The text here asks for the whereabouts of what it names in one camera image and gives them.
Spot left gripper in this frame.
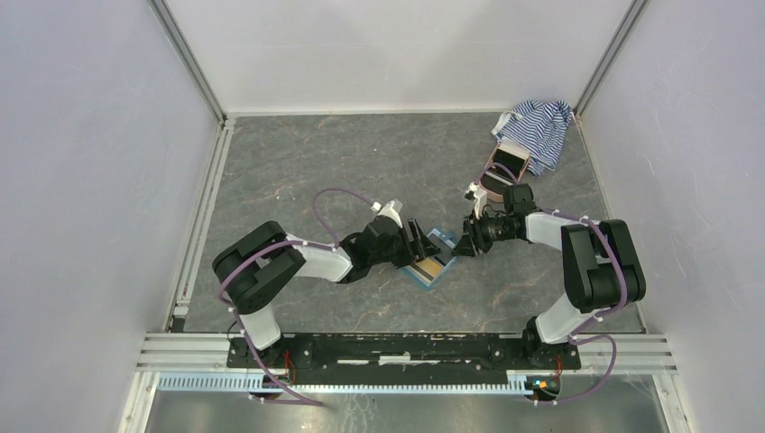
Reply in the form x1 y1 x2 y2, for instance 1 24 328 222
370 217 442 269

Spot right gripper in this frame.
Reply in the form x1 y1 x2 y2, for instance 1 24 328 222
450 207 515 258

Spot orange credit card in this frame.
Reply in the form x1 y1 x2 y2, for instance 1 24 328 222
410 257 446 286

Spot pink card box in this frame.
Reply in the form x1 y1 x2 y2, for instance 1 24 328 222
478 141 531 203

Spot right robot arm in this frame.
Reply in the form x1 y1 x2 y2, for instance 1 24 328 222
452 183 646 368

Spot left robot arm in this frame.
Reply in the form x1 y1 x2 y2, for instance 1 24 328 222
212 216 443 368

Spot striped blue white cloth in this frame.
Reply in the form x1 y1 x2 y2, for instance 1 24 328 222
492 100 575 177

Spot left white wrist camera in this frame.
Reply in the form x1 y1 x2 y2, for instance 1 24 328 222
370 199 403 231

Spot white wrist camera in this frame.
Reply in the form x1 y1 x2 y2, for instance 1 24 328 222
370 199 403 231
464 182 487 220

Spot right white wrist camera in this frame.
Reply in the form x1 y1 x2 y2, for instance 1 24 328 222
464 182 487 220

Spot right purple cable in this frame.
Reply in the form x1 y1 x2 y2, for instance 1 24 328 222
475 161 629 408

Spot purple cable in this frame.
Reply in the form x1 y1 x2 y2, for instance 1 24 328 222
475 161 629 408
216 188 381 408

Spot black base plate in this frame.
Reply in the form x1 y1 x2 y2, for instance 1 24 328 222
226 333 582 385

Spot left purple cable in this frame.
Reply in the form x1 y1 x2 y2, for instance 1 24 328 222
216 188 381 408

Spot aluminium frame rail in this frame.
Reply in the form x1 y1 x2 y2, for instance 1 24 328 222
136 333 678 375

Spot light blue cable duct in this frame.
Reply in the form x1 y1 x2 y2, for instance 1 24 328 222
157 373 532 396

